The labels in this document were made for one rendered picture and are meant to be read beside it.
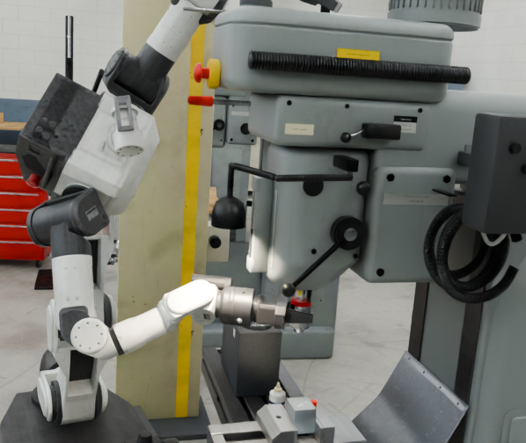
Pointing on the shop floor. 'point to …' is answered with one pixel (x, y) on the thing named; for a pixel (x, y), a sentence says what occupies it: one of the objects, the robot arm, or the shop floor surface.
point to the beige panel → (167, 236)
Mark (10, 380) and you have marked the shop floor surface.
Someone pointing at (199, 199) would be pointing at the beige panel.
